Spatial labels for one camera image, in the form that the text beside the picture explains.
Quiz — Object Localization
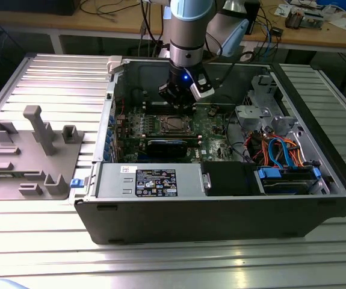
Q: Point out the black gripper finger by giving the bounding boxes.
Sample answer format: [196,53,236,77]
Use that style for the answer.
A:
[157,83,180,107]
[174,90,197,111]

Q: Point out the metal socket cover frame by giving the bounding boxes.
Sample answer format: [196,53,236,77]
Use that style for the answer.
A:
[161,116,194,135]

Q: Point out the CPU socket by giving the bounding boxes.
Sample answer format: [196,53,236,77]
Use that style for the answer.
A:
[159,115,195,136]

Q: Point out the black graphics card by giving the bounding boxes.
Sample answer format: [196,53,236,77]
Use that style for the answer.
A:
[146,138,188,159]

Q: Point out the green motherboard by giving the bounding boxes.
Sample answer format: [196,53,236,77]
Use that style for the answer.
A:
[115,104,240,164]

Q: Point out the beige case latch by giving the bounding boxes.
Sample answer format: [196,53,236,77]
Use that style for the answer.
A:
[106,56,124,75]

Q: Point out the silver metal drive cage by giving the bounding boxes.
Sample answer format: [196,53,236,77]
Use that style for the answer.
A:
[235,75,300,142]

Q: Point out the pale blue teach pendant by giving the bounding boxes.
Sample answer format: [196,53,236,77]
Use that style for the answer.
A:
[216,17,250,57]

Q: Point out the black power supply label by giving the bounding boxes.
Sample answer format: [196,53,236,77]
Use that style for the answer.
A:
[135,168,177,198]

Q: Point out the black drive bay unit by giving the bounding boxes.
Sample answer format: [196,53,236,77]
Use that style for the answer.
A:
[200,161,265,196]

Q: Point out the wooden desk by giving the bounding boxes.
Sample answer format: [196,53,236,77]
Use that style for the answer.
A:
[0,0,346,54]

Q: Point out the black tower box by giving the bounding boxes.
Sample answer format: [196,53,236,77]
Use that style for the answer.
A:
[244,0,261,34]

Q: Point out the grey power supply box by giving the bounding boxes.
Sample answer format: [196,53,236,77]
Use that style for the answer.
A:
[96,162,205,199]

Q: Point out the hard disk in blue carrier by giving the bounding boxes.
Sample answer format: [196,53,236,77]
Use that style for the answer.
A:
[255,167,321,196]

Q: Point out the black PC case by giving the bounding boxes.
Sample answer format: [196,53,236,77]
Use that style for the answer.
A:
[73,55,346,246]

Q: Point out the metal fin cooler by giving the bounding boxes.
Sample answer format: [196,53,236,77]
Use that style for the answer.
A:
[285,7,304,30]

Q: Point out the large black device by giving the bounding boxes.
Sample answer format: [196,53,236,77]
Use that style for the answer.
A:
[0,0,77,16]

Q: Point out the grey plastic parts rack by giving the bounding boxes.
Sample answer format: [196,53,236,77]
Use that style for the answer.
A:
[0,105,85,201]

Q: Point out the white papers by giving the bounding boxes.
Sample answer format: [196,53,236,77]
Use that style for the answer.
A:
[326,15,346,31]

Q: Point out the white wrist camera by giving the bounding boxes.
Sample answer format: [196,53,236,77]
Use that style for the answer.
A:
[190,77,215,99]

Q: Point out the thick black cable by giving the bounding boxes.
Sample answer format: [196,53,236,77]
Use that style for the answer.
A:
[224,110,252,163]

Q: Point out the blue flat data cable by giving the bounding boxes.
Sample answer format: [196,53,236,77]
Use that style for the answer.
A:
[267,137,291,169]

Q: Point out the orange wire bundle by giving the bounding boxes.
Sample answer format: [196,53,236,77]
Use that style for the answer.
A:
[250,137,306,168]

